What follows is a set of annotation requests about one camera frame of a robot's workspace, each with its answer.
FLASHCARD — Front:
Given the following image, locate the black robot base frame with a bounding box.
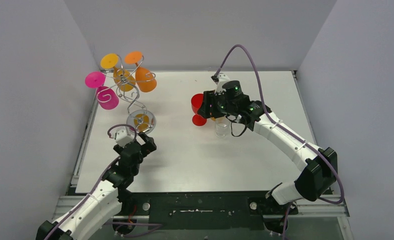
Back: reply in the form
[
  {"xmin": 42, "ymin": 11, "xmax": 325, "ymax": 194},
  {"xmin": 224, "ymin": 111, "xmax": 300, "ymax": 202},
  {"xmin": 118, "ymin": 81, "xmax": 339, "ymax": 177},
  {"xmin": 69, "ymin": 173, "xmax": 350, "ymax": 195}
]
[{"xmin": 109, "ymin": 191, "xmax": 298, "ymax": 237}]

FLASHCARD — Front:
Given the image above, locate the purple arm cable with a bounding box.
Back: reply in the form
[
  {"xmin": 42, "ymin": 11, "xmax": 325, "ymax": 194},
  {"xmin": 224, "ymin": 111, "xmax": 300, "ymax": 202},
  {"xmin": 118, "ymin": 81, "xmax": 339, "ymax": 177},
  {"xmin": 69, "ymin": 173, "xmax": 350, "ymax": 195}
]
[
  {"xmin": 211, "ymin": 44, "xmax": 345, "ymax": 240},
  {"xmin": 42, "ymin": 124, "xmax": 164, "ymax": 240}
]

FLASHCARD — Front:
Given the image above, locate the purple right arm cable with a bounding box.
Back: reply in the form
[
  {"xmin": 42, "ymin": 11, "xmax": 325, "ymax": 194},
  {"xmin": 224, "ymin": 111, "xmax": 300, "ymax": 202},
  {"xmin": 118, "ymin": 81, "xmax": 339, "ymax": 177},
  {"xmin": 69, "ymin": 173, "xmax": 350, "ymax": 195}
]
[{"xmin": 211, "ymin": 44, "xmax": 345, "ymax": 240}]

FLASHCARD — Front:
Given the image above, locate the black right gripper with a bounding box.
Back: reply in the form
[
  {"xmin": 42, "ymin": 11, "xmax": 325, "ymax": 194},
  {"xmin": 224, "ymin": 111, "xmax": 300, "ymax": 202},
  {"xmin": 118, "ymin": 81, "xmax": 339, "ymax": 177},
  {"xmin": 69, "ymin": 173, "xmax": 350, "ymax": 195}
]
[{"xmin": 199, "ymin": 89, "xmax": 238, "ymax": 119}]

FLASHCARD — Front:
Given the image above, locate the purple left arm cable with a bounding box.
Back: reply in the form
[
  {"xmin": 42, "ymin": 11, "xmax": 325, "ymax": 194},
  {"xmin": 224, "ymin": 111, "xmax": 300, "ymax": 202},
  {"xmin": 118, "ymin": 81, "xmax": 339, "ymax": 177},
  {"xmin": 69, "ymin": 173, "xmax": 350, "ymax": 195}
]
[{"xmin": 42, "ymin": 124, "xmax": 164, "ymax": 240}]

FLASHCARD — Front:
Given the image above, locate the orange wine glass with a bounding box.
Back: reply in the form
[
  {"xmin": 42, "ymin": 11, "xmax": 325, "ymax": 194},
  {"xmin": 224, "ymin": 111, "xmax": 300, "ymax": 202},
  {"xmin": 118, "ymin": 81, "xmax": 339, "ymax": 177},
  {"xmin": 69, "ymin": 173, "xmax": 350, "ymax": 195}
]
[{"xmin": 125, "ymin": 51, "xmax": 157, "ymax": 93}]

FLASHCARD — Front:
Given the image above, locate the pink wine glass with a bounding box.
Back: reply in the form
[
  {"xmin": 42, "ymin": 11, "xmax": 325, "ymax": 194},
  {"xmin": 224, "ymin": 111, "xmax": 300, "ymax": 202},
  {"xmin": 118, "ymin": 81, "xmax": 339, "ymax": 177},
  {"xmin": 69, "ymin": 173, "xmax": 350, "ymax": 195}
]
[{"xmin": 84, "ymin": 71, "xmax": 119, "ymax": 110}]

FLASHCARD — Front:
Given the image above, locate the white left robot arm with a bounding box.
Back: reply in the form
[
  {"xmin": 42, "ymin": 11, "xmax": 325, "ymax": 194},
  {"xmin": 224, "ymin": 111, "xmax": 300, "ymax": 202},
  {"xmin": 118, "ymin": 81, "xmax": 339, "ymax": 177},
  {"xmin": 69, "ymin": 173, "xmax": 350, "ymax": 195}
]
[{"xmin": 35, "ymin": 132, "xmax": 157, "ymax": 240}]

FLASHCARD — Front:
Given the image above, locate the chrome wine glass rack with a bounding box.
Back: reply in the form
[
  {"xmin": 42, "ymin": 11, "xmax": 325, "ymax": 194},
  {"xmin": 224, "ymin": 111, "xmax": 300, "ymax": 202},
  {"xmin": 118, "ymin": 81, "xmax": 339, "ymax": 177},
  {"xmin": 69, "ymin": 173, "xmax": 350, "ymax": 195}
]
[{"xmin": 95, "ymin": 51, "xmax": 156, "ymax": 134}]

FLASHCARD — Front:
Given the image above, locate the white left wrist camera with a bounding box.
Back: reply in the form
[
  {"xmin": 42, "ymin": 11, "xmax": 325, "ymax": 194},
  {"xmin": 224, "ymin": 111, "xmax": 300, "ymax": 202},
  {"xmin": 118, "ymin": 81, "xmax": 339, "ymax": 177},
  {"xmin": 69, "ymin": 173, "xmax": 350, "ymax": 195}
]
[{"xmin": 114, "ymin": 129, "xmax": 134, "ymax": 148}]

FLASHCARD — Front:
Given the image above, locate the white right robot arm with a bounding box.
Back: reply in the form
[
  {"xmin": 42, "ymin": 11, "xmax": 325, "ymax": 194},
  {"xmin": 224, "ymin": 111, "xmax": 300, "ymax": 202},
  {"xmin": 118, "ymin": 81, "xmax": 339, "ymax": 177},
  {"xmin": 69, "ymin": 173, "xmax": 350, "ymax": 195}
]
[{"xmin": 197, "ymin": 80, "xmax": 338, "ymax": 215}]

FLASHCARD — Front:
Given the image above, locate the red wine glass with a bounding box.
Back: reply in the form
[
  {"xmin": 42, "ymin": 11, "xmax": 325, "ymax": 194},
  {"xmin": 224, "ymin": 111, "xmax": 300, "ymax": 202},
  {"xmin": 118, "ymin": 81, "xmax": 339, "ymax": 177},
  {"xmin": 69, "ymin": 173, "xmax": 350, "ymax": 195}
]
[{"xmin": 191, "ymin": 93, "xmax": 207, "ymax": 127}]

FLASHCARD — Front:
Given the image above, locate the clear wine glass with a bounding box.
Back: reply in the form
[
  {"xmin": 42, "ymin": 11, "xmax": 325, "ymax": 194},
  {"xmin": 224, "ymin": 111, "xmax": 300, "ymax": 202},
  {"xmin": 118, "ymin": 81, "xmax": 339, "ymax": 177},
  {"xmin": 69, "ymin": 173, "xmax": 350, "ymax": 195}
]
[{"xmin": 215, "ymin": 117, "xmax": 231, "ymax": 138}]

